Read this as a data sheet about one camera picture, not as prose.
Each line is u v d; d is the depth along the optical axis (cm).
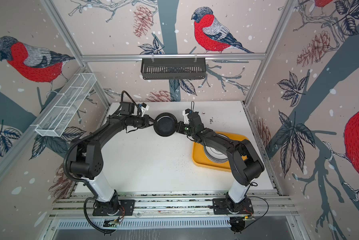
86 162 48
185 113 83
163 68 107
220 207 73
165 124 90
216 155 87
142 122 81
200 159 89
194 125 70
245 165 47
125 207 73
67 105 79
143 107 85
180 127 78
